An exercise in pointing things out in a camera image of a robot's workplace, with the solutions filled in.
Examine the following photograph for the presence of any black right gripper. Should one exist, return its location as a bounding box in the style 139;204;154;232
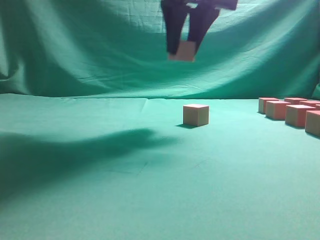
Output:
161;0;238;59

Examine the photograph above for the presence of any pink cube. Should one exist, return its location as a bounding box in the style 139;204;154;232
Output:
183;104;210;127
168;40;196;62

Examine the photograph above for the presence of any green cloth backdrop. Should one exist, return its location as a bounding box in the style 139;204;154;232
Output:
0;0;320;99

